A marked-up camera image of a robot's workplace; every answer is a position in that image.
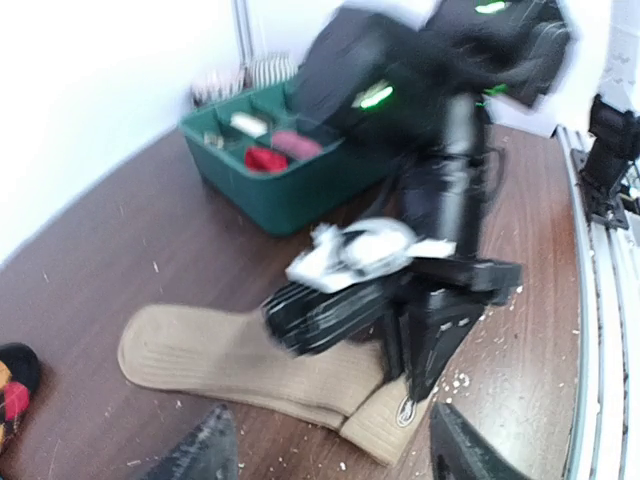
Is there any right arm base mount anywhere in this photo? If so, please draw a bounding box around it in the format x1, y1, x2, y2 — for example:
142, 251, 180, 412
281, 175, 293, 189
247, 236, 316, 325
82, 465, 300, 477
571, 94, 639, 230

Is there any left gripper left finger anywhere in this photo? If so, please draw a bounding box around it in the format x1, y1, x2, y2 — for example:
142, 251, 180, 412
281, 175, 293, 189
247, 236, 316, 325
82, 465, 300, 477
144, 404, 239, 480

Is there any rolled patterned sock in tray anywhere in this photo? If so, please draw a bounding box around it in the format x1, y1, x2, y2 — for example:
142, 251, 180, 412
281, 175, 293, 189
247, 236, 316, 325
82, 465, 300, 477
203, 132, 225, 149

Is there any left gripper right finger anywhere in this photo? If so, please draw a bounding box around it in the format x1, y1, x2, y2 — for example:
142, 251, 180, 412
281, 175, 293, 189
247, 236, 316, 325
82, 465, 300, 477
429, 402, 529, 480

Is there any green divided organizer tray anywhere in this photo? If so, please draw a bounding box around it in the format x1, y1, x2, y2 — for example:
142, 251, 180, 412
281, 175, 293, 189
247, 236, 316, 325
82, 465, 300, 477
179, 81, 393, 237

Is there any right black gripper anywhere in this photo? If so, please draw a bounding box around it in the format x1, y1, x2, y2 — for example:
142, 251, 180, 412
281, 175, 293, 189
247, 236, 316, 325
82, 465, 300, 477
294, 4, 570, 400

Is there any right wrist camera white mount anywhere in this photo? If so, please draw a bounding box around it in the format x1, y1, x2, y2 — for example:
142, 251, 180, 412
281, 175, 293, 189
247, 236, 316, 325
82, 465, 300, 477
285, 217, 457, 294

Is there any rolled cream sock in tray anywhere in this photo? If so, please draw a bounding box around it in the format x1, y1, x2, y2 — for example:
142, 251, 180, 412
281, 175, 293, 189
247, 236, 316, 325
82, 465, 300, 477
230, 112, 269, 138

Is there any striped grey cup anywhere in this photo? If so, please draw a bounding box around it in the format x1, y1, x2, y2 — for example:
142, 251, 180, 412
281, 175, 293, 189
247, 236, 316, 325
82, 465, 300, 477
248, 52, 298, 89

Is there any rolled maroon sock in tray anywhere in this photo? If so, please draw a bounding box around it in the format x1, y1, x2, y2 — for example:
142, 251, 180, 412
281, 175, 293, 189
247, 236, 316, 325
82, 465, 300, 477
271, 131, 323, 161

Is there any argyle black orange sock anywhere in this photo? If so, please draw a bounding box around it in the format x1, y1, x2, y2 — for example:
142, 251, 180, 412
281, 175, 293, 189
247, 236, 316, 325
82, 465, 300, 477
1, 342, 41, 453

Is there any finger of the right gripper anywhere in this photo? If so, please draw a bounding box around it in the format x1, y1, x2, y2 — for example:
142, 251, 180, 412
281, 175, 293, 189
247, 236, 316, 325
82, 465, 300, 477
262, 279, 400, 358

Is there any rolled red sock in tray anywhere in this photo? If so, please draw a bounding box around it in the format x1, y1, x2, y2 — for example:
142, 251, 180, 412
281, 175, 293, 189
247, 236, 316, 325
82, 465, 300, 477
244, 147, 289, 174

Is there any right aluminium frame post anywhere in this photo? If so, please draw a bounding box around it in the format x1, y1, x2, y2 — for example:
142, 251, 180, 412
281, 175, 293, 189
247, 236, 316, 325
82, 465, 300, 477
233, 0, 254, 64

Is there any tan ribbed sock pair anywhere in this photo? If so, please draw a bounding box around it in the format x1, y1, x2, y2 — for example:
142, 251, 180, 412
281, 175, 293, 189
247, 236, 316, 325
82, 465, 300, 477
117, 305, 429, 466

